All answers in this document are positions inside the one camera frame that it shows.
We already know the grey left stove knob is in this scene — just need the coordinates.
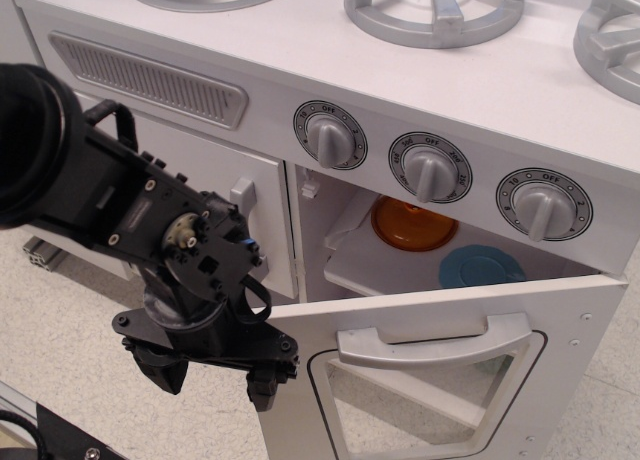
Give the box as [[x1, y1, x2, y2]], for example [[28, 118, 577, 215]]
[[293, 100, 368, 170]]

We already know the grey right stove knob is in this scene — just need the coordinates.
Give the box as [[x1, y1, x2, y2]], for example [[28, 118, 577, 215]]
[[496, 167, 593, 242]]

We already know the grey stove knob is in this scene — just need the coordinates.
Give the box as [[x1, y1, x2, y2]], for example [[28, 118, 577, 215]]
[[293, 100, 368, 170], [389, 132, 473, 204], [496, 167, 593, 242]]

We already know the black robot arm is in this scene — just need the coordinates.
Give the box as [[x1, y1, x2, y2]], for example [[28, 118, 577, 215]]
[[1, 64, 298, 412]]

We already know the blue plate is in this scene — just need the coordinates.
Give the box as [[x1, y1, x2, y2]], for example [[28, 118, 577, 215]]
[[438, 245, 526, 289]]

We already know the grey left burner grate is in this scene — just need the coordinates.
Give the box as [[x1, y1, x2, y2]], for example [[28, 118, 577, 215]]
[[343, 0, 525, 49]]

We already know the grey middle stove knob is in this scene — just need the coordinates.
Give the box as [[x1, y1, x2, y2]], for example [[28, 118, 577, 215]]
[[389, 132, 473, 204]]

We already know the aluminium frame rail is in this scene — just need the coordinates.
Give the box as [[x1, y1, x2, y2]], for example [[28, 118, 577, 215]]
[[23, 236, 67, 272]]

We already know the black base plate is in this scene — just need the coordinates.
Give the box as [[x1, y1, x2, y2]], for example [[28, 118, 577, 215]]
[[0, 399, 131, 460]]

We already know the white oven door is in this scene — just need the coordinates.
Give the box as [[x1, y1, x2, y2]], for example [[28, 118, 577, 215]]
[[259, 274, 627, 459]]

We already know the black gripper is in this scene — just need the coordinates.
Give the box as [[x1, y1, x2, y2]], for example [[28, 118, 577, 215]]
[[112, 285, 299, 412]]

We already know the grey burner grate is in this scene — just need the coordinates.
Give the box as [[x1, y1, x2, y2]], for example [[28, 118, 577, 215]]
[[573, 0, 639, 104], [343, 0, 525, 49]]

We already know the grey vent grille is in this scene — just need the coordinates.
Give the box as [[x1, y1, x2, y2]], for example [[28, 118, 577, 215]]
[[49, 32, 249, 130]]

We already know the white cabinet door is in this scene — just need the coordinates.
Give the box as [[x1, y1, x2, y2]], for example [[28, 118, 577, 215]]
[[74, 92, 301, 299]]

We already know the grey right burner grate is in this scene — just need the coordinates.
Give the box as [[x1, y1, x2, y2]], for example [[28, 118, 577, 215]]
[[573, 0, 639, 104]]

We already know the orange bowl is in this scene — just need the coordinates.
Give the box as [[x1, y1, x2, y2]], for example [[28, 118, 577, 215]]
[[370, 196, 459, 252]]

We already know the white toy kitchen unit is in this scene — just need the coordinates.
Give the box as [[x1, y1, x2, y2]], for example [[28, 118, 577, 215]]
[[13, 0, 639, 459]]

